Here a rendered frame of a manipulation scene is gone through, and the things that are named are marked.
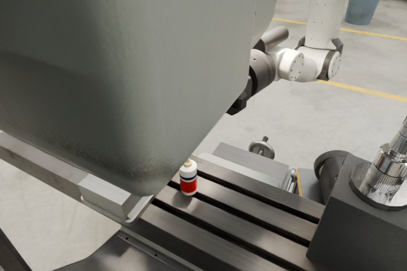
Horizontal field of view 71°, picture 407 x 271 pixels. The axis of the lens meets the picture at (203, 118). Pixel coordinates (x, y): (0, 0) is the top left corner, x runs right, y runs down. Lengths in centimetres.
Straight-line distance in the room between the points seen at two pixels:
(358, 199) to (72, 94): 44
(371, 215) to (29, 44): 47
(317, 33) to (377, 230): 55
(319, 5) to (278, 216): 56
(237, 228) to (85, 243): 131
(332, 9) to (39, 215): 188
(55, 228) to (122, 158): 181
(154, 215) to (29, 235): 141
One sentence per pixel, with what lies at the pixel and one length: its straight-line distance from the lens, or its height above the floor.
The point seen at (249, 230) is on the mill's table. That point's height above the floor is 96.
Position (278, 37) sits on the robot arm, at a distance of 64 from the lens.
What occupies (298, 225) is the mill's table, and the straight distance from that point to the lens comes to 69.
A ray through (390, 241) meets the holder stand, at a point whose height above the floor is 111.
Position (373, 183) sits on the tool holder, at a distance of 52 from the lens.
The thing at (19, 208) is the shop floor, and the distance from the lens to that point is 219.
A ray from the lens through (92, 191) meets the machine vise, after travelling 67.
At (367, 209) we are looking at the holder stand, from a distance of 51.
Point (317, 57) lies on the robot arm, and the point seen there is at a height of 117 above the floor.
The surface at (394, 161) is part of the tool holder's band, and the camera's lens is 49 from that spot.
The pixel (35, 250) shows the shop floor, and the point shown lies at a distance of 195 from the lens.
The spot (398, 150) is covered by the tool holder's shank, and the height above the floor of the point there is 124.
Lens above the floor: 151
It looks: 37 degrees down
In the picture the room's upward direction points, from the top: straight up
